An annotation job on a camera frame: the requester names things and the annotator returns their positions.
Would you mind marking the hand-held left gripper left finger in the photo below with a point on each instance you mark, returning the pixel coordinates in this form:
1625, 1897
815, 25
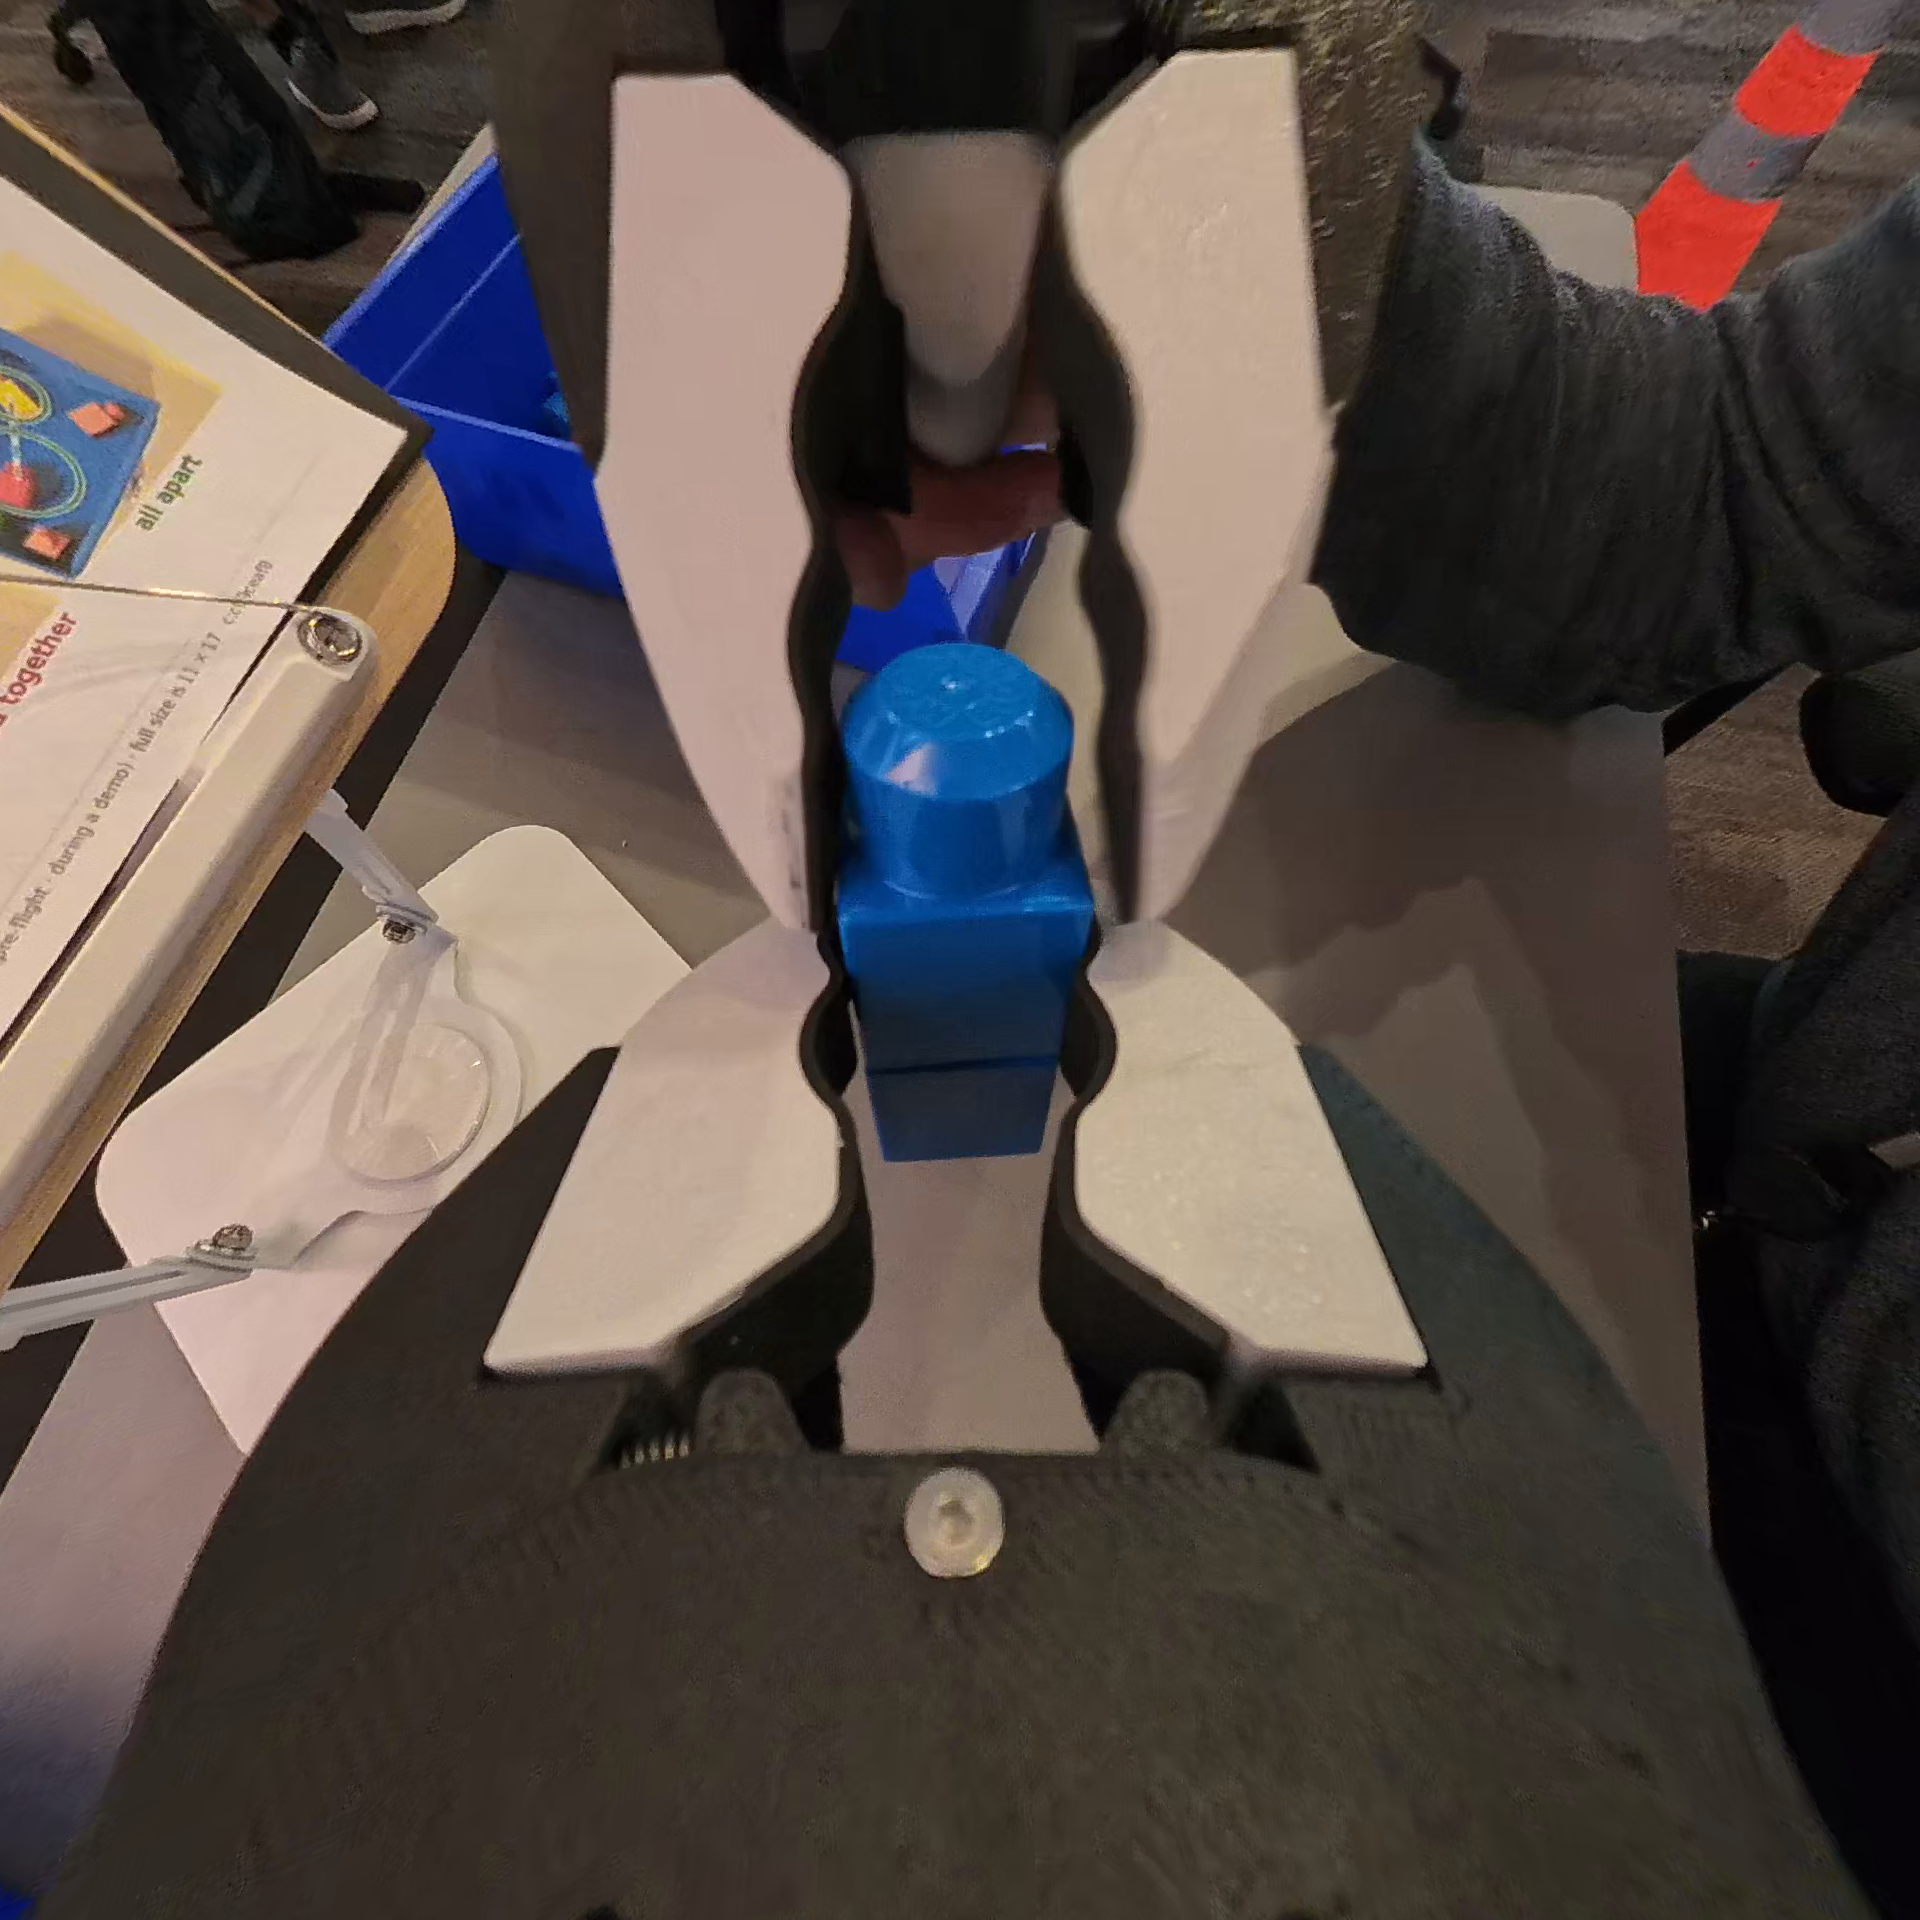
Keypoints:
675, 1201

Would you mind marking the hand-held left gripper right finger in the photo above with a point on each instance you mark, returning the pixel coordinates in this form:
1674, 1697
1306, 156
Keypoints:
1238, 1201

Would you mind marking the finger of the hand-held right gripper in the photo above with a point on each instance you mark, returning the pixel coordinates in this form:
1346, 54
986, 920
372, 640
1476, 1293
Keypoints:
1230, 392
707, 392

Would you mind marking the blue plastic bin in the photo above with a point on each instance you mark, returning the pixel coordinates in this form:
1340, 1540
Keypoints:
451, 361

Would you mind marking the blue toy building block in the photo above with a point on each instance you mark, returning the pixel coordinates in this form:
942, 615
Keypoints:
961, 871
969, 1104

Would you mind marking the person's right forearm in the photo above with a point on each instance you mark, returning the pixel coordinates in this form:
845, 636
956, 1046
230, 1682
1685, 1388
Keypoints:
1621, 450

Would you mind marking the grey desk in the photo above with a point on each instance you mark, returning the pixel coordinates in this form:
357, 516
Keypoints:
1442, 871

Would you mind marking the white document stand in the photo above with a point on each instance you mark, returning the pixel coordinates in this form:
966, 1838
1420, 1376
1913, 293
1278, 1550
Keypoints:
573, 932

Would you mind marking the black floor backpack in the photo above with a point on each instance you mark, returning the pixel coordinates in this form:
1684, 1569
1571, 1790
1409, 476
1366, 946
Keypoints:
211, 121

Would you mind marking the orange traffic cone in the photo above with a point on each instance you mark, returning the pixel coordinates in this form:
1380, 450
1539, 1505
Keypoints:
1710, 240

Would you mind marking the instruction board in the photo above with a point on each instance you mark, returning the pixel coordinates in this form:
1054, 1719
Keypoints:
122, 751

